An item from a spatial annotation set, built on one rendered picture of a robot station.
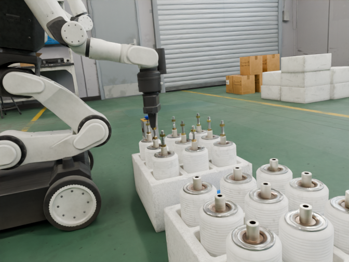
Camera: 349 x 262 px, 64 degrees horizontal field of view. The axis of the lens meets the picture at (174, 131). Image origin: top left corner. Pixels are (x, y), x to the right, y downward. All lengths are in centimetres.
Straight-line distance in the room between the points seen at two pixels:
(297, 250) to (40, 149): 103
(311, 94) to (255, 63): 150
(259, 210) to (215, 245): 12
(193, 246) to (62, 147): 79
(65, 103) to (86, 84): 483
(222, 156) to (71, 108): 65
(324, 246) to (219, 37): 639
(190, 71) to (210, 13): 134
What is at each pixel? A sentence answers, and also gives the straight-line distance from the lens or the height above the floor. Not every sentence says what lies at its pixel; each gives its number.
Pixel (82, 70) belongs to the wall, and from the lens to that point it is 607.
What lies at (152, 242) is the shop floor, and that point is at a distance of 100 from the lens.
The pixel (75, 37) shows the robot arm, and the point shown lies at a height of 67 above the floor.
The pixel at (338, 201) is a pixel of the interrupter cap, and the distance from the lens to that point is 70.
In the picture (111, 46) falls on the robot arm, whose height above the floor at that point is 64.
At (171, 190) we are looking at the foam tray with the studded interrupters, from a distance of 98.
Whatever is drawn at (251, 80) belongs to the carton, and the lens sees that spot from 484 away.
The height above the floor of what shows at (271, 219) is 22.
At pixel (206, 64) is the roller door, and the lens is 663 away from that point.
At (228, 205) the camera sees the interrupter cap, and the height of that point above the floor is 25.
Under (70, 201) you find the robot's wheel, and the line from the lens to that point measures 112.
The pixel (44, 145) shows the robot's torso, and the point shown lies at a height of 28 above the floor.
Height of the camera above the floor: 56
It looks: 13 degrees down
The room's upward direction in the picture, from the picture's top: 5 degrees counter-clockwise
